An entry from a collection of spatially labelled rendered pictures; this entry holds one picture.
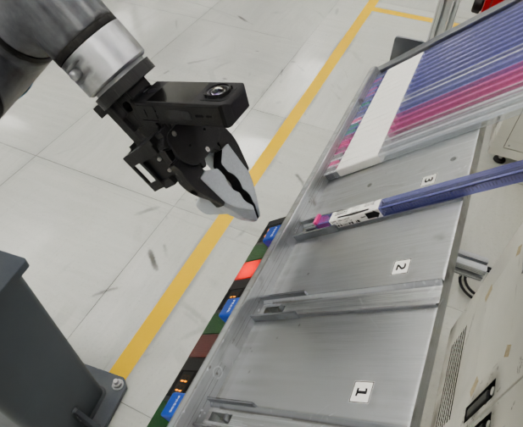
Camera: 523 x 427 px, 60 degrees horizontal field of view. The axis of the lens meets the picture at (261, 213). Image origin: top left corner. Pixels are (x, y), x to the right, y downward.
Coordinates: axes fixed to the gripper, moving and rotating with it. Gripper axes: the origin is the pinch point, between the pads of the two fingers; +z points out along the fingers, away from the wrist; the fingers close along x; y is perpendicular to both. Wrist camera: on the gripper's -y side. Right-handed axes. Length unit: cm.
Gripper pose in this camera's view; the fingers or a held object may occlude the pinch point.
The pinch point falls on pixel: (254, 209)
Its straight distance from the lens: 52.9
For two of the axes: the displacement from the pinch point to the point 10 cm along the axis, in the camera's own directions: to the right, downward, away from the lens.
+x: -4.2, 6.8, -6.0
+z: 6.2, 7.0, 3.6
